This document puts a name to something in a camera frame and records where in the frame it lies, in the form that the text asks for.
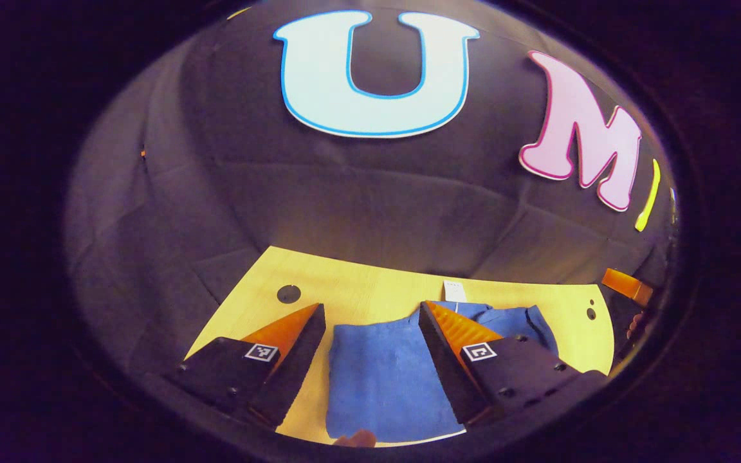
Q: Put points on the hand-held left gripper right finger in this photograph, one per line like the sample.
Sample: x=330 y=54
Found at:
x=444 y=373

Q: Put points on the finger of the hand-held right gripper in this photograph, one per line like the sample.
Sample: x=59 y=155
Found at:
x=628 y=286

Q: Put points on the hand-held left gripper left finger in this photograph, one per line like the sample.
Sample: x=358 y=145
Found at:
x=296 y=366

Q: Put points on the black backdrop cloth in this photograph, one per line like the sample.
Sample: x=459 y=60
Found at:
x=377 y=193

